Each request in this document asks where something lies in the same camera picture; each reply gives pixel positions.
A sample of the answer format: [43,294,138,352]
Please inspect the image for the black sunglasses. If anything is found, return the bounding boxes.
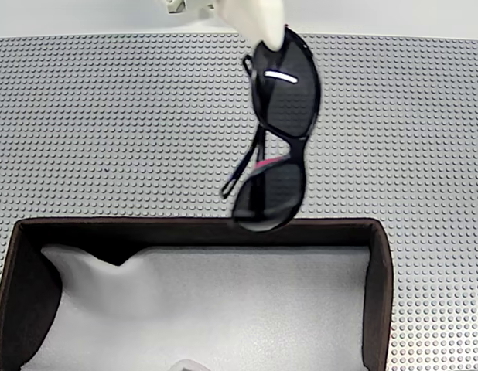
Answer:
[221,25,323,233]

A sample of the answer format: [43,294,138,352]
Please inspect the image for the brown woven bin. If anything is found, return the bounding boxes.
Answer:
[0,216,394,371]

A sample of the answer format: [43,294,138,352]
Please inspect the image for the grey studded baseplate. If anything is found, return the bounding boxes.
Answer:
[0,32,478,371]

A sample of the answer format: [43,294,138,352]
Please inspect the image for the small pale grey object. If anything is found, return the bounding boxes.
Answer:
[172,358,209,371]

